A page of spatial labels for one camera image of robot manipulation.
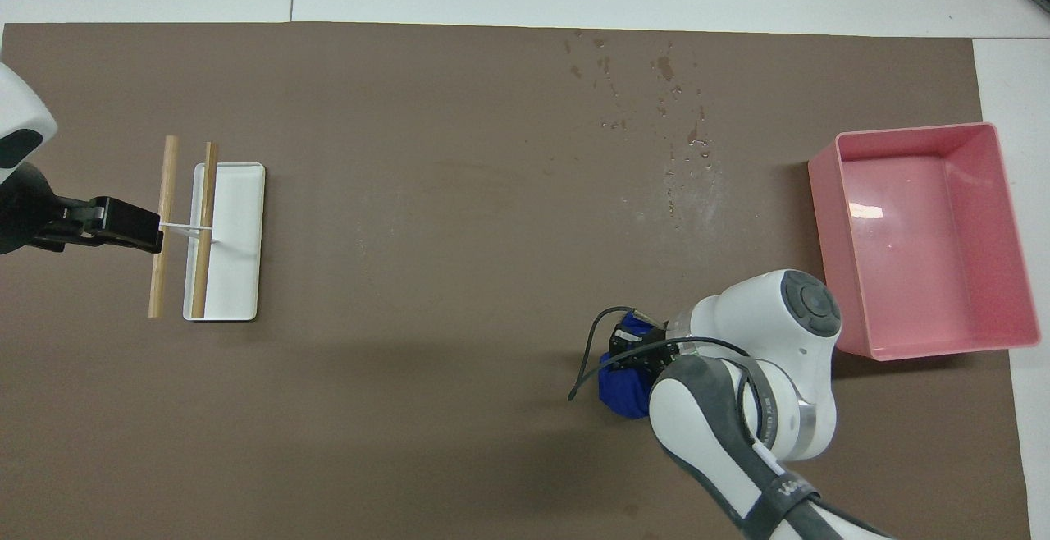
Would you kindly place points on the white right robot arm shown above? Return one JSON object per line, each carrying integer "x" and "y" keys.
{"x": 771, "y": 318}

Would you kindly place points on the pink plastic bin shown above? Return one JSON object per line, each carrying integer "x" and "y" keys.
{"x": 919, "y": 236}

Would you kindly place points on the dark blue towel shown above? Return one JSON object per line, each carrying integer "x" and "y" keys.
{"x": 623, "y": 396}

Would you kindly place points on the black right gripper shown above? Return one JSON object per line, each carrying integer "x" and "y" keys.
{"x": 644, "y": 351}

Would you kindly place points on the white rack with wooden rods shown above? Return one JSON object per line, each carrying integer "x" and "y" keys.
{"x": 238, "y": 236}

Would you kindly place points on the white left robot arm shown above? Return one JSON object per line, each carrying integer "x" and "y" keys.
{"x": 16, "y": 105}

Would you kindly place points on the brown table mat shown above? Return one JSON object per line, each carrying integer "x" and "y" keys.
{"x": 451, "y": 318}

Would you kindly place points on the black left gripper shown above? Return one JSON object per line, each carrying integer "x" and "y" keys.
{"x": 25, "y": 212}

